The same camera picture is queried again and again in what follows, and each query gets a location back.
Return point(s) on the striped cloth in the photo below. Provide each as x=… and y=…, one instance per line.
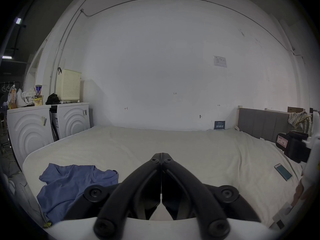
x=300, y=120

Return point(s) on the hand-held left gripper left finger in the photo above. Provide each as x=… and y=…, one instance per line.
x=140, y=176

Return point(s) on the blue shirt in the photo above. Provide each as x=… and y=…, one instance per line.
x=65, y=184

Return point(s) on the bed with beige sheet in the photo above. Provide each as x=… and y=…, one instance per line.
x=175, y=144

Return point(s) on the person's right hand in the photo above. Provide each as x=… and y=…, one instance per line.
x=301, y=191

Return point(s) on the phone with teal screen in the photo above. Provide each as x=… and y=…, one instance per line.
x=283, y=172

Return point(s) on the grey padded headboard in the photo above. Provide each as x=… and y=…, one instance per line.
x=262, y=124

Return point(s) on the white paper notice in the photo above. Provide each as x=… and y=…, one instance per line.
x=220, y=61

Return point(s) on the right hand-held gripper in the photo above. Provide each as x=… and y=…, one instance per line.
x=295, y=146

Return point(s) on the white washing machine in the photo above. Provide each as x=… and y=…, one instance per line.
x=72, y=119
x=27, y=131

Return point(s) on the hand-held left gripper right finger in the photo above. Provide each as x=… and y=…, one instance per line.
x=185, y=176

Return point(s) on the dark blue card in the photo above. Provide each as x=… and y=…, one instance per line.
x=220, y=125

